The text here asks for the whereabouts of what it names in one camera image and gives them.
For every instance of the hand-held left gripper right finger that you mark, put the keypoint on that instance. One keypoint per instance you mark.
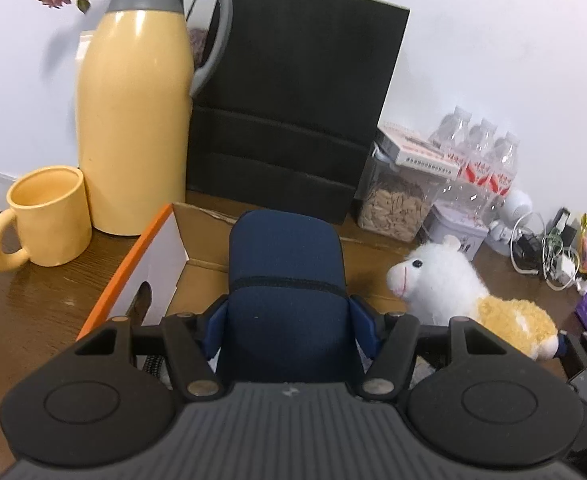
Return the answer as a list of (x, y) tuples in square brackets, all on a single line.
[(366, 330)]

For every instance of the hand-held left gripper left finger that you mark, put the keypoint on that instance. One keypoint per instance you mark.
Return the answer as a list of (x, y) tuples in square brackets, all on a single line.
[(217, 330)]

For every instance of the navy blue soft case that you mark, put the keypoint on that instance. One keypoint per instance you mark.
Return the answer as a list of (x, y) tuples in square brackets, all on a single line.
[(288, 310)]

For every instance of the orange cardboard box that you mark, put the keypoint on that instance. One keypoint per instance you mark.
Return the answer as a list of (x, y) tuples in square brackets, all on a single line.
[(163, 260)]

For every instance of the white and yellow plush toy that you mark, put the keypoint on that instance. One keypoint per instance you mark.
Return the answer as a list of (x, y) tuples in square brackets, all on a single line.
[(448, 280)]

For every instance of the white charger block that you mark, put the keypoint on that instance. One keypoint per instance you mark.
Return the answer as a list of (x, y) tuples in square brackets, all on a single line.
[(567, 269)]

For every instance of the black power adapter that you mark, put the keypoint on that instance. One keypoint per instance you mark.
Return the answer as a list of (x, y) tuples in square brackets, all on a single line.
[(528, 249)]

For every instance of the clear container of seeds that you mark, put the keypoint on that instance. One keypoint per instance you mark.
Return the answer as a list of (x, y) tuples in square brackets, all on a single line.
[(393, 210)]

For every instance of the black upright device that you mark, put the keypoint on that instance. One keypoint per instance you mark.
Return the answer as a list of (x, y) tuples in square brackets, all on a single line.
[(563, 225)]

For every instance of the small grey tin box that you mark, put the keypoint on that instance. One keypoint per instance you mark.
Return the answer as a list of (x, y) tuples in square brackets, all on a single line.
[(453, 230)]

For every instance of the small white desk fan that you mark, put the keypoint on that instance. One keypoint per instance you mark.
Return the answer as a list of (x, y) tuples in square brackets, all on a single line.
[(516, 205)]

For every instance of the white flat box red print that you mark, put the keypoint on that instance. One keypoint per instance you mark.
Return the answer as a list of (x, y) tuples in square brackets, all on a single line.
[(418, 152)]

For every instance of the yellow mug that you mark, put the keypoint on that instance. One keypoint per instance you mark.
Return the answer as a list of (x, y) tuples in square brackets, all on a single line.
[(53, 230)]

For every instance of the yellow thermos jug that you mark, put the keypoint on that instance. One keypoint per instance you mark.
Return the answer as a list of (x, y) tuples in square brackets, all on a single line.
[(133, 120)]

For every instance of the black paper bag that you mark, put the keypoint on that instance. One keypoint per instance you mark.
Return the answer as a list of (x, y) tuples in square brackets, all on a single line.
[(293, 85)]

